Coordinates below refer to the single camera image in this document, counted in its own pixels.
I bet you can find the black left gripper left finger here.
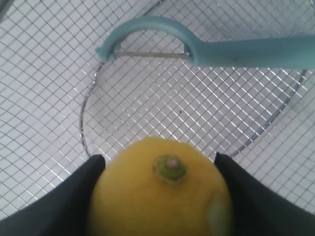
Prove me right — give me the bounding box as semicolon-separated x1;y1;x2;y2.
0;154;105;236

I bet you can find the steel wire mesh basket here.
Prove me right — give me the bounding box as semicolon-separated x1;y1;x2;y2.
0;0;315;219

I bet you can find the yellow lemon with red sticker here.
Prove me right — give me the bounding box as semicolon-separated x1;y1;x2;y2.
87;137;235;236

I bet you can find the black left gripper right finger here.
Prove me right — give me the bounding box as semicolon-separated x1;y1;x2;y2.
214;152;315;236

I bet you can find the teal handled peeler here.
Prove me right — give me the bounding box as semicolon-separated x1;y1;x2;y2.
95;16;315;70

